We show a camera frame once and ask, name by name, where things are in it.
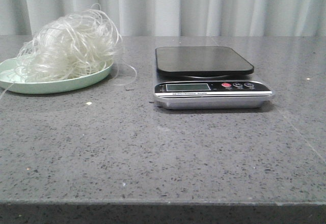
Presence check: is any white translucent vermicelli bundle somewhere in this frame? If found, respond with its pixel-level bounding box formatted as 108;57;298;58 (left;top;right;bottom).
14;8;138;86

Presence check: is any black silver kitchen scale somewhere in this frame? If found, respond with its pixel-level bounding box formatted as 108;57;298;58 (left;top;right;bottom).
153;46;274;110

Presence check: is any white pleated curtain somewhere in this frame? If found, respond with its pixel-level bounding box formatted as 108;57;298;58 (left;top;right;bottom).
1;0;325;36

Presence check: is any light green round plate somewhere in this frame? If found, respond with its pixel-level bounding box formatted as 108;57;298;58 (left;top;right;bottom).
1;58;113;94

